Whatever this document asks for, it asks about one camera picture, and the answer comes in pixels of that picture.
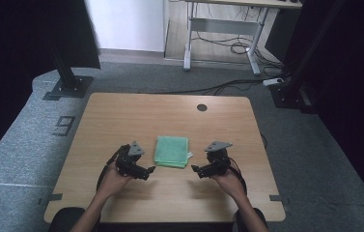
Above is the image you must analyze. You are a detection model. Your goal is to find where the person's left hand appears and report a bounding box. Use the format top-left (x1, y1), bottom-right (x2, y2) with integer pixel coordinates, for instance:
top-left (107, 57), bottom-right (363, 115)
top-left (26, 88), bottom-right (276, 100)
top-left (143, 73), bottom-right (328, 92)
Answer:
top-left (98, 159), bottom-right (133, 198)

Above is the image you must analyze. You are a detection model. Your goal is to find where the black curtain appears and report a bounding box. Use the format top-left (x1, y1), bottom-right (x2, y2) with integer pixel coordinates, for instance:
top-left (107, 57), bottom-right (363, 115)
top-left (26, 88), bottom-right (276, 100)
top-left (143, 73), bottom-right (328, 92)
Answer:
top-left (0, 0), bottom-right (102, 169)
top-left (282, 0), bottom-right (364, 218)

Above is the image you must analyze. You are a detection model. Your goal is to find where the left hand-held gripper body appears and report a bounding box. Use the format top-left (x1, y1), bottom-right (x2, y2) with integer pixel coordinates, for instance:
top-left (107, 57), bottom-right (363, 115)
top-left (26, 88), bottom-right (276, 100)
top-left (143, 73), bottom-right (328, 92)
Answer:
top-left (115, 140), bottom-right (146, 179)

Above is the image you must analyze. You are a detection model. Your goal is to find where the white desk frame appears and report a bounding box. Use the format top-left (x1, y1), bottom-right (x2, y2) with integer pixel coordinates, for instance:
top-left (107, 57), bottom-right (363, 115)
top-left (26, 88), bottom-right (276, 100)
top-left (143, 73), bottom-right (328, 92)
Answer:
top-left (169, 0), bottom-right (303, 77)

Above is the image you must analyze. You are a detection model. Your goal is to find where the person's right hand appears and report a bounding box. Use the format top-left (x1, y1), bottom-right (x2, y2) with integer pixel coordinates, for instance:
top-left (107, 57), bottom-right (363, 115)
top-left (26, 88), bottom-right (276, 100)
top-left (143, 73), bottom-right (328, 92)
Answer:
top-left (210, 167), bottom-right (247, 201)

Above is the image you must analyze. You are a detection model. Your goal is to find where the black metal stand with base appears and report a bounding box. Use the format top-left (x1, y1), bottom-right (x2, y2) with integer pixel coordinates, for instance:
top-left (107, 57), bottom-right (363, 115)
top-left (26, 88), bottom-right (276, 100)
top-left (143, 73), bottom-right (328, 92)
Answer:
top-left (267, 0), bottom-right (348, 114)
top-left (42, 47), bottom-right (95, 102)

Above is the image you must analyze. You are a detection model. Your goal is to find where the white power strip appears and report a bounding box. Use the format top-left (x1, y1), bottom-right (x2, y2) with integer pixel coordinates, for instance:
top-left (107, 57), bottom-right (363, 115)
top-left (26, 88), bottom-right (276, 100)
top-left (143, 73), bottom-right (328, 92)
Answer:
top-left (262, 77), bottom-right (286, 88)

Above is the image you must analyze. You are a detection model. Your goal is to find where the tangle of black cables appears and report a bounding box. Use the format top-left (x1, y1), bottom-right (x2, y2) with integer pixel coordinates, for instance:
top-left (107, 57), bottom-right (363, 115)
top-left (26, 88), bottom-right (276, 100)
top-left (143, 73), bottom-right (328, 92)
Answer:
top-left (190, 30), bottom-right (284, 72)

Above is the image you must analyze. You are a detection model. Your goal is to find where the black chair armrest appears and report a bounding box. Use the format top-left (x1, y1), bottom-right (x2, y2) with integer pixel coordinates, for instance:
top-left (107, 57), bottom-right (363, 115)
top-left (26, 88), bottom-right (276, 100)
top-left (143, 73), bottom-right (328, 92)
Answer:
top-left (47, 206), bottom-right (86, 232)
top-left (235, 207), bottom-right (269, 232)

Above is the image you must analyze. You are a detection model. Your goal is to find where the black floor cable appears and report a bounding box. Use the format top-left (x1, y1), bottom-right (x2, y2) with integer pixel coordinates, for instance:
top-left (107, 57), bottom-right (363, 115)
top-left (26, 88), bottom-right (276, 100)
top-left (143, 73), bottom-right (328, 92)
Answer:
top-left (137, 77), bottom-right (267, 97)

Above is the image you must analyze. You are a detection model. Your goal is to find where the green cloth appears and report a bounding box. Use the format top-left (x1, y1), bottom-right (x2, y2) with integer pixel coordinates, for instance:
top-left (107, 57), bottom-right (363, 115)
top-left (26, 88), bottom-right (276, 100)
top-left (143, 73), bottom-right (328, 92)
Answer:
top-left (153, 134), bottom-right (194, 170)

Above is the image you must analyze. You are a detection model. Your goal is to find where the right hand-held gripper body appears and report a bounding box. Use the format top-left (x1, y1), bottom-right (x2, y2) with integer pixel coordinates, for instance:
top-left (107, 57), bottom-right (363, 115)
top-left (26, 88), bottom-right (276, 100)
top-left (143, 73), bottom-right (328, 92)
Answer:
top-left (204, 140), bottom-right (235, 178)

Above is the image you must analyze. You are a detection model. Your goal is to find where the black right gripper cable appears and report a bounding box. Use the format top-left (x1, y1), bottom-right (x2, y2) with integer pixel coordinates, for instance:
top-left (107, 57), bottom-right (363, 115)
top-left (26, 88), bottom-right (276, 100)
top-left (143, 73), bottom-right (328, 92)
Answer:
top-left (227, 157), bottom-right (248, 196)

